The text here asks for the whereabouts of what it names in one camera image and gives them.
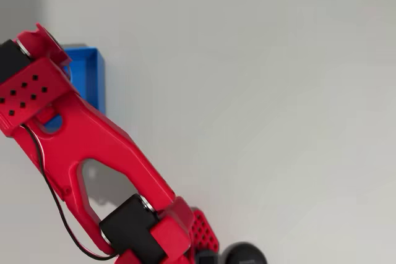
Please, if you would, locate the black round base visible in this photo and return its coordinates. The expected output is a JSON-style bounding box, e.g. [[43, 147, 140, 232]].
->
[[221, 241, 269, 264]]

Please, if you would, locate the blue square box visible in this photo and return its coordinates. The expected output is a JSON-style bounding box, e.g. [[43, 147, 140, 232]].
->
[[43, 46, 106, 135]]

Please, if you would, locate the thin black forearm wire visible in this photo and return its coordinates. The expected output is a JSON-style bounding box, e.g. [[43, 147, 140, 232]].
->
[[21, 123, 119, 261]]

